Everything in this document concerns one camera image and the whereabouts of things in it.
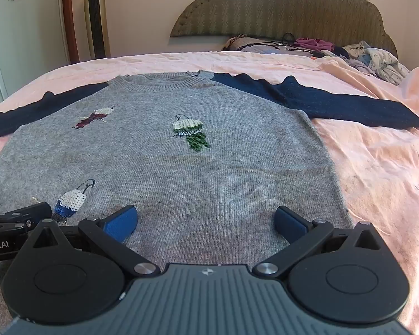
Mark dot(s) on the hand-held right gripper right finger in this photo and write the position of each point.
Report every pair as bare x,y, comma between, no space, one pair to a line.
289,221

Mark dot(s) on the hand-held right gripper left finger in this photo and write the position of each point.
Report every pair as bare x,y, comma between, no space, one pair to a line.
123,222

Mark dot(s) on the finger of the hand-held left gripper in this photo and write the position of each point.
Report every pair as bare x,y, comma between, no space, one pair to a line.
28,214

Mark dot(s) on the grey sweater with navy sleeves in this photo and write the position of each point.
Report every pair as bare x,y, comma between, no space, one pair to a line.
195,181

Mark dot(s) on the pile of light printed clothes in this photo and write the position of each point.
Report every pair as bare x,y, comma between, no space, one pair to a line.
380,62

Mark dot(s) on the pink blanket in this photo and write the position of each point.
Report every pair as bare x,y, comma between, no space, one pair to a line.
380,181

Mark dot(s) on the floral glass wardrobe door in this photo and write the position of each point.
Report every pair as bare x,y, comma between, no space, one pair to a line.
24,35

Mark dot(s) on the dark navy cloth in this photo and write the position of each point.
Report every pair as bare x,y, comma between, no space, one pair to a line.
339,52

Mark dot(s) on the purple cloth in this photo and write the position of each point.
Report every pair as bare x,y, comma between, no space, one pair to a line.
316,44

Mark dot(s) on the gold tower fan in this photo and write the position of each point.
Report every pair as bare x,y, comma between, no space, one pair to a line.
96,17

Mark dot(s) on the olive padded headboard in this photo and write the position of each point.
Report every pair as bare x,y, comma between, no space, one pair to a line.
282,3

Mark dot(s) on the brown wooden door frame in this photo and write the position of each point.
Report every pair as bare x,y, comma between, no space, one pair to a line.
70,17

